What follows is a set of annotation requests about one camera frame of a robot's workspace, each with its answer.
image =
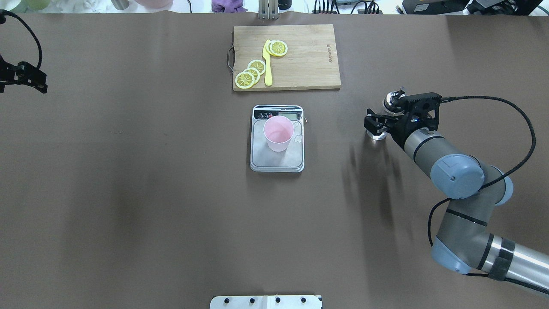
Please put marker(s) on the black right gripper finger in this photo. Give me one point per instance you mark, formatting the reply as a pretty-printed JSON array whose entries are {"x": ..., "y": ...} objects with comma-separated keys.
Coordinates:
[{"x": 378, "y": 123}]

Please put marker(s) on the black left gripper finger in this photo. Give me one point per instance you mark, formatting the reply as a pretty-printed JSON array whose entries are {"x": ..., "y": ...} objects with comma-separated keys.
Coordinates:
[
  {"x": 27, "y": 74},
  {"x": 40, "y": 87}
]

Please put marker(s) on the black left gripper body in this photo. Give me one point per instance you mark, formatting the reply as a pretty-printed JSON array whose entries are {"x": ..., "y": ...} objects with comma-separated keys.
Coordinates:
[{"x": 26, "y": 74}]

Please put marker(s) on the black right robotiq gripper body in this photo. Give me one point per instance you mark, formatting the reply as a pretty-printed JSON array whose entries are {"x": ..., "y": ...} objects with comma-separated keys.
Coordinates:
[{"x": 397, "y": 130}]

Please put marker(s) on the glass sauce bottle metal spout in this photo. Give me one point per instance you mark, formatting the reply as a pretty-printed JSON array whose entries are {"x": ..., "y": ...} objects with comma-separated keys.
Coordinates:
[{"x": 390, "y": 109}]

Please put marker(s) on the pink plastic cup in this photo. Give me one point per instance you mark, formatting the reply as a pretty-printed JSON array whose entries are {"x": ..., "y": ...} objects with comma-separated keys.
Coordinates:
[{"x": 278, "y": 131}]

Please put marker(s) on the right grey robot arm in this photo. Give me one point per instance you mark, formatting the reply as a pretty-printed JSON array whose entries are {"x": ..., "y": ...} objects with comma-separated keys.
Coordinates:
[{"x": 473, "y": 190}]

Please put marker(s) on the digital kitchen scale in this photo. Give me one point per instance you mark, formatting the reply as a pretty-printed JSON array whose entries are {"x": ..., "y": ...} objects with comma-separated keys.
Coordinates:
[{"x": 263, "y": 159}]

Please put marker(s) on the wooden cutting board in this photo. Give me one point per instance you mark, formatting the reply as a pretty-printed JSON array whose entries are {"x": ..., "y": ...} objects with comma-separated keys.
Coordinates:
[{"x": 311, "y": 62}]

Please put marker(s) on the yellow plastic knife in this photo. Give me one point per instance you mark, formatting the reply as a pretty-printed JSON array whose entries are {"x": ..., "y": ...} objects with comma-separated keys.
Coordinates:
[{"x": 268, "y": 80}]

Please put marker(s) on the lemon slice near knife tip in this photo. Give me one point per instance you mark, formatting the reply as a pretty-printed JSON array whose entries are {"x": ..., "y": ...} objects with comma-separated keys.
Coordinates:
[{"x": 277, "y": 48}]

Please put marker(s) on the lemon slice middle of three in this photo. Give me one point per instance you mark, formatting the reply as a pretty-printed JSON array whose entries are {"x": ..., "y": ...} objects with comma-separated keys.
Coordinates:
[{"x": 255, "y": 73}]

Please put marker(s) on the lemon slice lowest of three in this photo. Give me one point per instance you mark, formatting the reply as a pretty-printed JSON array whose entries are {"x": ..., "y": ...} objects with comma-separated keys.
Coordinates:
[{"x": 245, "y": 80}]

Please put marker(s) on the pink bowl with ice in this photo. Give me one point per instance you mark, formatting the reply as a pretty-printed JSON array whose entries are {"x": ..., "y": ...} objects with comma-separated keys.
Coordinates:
[{"x": 154, "y": 4}]

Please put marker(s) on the purple cloth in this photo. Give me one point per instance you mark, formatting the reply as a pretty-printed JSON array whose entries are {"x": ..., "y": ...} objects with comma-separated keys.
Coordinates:
[{"x": 228, "y": 6}]

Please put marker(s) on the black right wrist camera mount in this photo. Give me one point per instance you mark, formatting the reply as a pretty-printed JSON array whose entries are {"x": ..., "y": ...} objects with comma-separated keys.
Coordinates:
[{"x": 427, "y": 103}]

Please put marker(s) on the aluminium frame post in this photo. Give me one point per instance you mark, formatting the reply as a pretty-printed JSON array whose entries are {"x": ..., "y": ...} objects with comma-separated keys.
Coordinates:
[{"x": 268, "y": 10}]

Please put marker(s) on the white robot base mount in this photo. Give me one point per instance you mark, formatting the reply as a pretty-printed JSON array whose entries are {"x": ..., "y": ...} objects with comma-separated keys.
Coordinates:
[{"x": 267, "y": 302}]

